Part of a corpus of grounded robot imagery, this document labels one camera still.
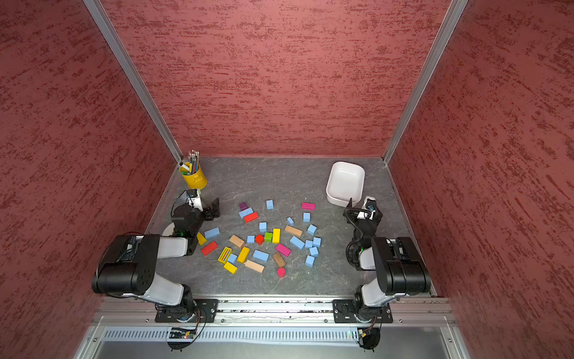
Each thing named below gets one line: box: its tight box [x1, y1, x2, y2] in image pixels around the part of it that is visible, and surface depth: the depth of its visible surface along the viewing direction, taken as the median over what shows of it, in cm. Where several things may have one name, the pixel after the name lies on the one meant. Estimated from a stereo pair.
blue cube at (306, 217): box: [302, 212, 312, 223], surface depth 98 cm
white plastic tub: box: [325, 161, 366, 208], surface depth 112 cm
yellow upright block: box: [272, 228, 282, 244], surface depth 94 cm
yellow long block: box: [236, 246, 251, 264], surface depth 87 cm
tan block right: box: [284, 225, 303, 238], surface depth 95 cm
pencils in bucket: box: [179, 149, 200, 176], surface depth 102 cm
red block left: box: [201, 240, 219, 256], surface depth 89 cm
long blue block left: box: [204, 227, 221, 239], surface depth 93 cm
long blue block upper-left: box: [238, 207, 254, 219], surface depth 99 cm
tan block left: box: [228, 234, 245, 249], surface depth 90 cm
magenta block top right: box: [301, 201, 317, 211], surface depth 105 cm
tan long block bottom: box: [244, 258, 266, 273], surface depth 85 cm
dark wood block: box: [272, 252, 287, 268], surface depth 87 cm
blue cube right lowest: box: [304, 254, 316, 268], surface depth 85 cm
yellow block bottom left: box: [223, 261, 238, 275], surface depth 85 cm
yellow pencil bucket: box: [179, 160, 208, 190], surface depth 103 cm
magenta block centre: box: [275, 243, 292, 257], surface depth 91 cm
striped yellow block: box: [217, 246, 234, 265], surface depth 86 cm
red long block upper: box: [243, 211, 260, 223], surface depth 99 cm
